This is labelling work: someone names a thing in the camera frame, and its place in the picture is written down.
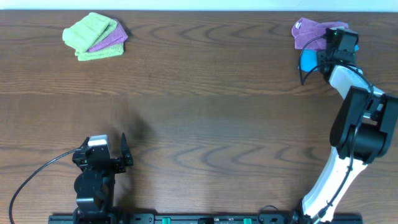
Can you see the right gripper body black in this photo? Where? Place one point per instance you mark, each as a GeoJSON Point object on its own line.
{"type": "Point", "coordinates": [322, 55]}

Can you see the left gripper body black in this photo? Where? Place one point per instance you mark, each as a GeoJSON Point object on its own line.
{"type": "Point", "coordinates": [104, 160]}

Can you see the green folded cloth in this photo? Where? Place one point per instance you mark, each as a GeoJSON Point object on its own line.
{"type": "Point", "coordinates": [112, 51]}
{"type": "Point", "coordinates": [89, 31]}

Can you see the purple microfiber cloth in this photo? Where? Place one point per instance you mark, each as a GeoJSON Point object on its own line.
{"type": "Point", "coordinates": [304, 30]}

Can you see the green folded cloth bottom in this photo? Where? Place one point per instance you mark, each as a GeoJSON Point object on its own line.
{"type": "Point", "coordinates": [112, 51]}

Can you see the blue cloth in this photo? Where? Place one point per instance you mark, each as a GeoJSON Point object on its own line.
{"type": "Point", "coordinates": [309, 53]}

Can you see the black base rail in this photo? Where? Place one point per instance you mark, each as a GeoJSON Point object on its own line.
{"type": "Point", "coordinates": [148, 218]}

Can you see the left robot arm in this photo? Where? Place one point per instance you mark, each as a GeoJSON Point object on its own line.
{"type": "Point", "coordinates": [94, 187]}

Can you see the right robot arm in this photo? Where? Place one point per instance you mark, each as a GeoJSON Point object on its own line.
{"type": "Point", "coordinates": [361, 132]}

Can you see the green folded cloth top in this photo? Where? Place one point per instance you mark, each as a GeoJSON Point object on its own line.
{"type": "Point", "coordinates": [89, 31]}

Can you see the purple folded cloth in stack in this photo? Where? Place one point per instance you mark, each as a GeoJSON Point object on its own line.
{"type": "Point", "coordinates": [118, 36]}

